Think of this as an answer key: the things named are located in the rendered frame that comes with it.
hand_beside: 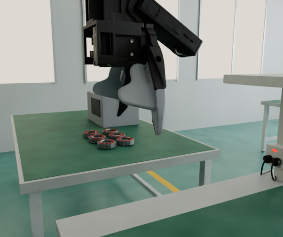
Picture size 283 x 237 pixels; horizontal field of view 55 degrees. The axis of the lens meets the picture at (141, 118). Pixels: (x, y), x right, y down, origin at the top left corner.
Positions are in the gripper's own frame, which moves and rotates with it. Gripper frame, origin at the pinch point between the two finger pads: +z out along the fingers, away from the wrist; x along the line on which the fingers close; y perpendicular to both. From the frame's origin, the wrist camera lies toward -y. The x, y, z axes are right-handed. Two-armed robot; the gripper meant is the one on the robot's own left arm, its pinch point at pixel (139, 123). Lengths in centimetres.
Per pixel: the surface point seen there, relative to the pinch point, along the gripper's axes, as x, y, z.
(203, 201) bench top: -39, -44, 40
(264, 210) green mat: -25, -58, 40
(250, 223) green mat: -21, -48, 40
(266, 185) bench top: -39, -76, 40
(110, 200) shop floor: -192, -57, 115
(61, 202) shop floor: -207, -15, 115
